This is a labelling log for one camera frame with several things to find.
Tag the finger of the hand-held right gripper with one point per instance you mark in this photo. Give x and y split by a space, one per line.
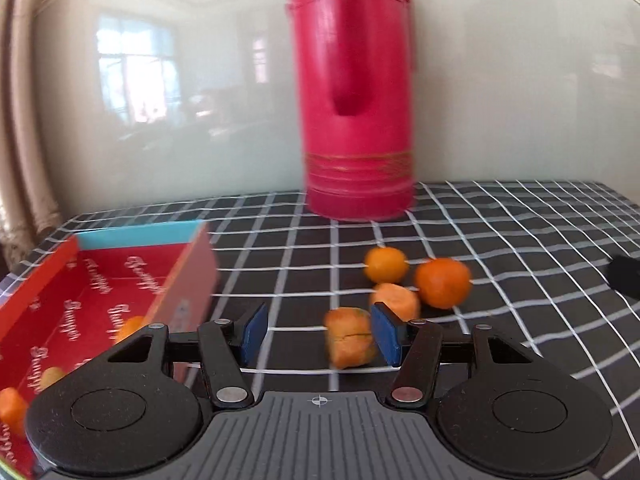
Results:
624 273

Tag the black checkered tablecloth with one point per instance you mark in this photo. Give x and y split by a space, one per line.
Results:
525 260

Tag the small orange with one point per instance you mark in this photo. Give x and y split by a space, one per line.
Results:
131 327
52 377
442 282
385 264

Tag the brownish orange fruit chunk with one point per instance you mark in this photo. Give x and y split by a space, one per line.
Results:
350 337

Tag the colourful cardboard box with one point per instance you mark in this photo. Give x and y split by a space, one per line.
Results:
90 285

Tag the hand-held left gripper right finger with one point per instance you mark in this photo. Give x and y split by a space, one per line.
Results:
385 332

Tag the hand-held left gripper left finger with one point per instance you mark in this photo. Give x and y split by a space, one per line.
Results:
255 332

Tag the red metal thermos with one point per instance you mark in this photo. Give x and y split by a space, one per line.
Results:
357 85

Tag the beige lace curtain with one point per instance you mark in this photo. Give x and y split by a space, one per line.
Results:
25 135

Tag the orange mandarin middle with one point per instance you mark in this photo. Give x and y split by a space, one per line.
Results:
397 299

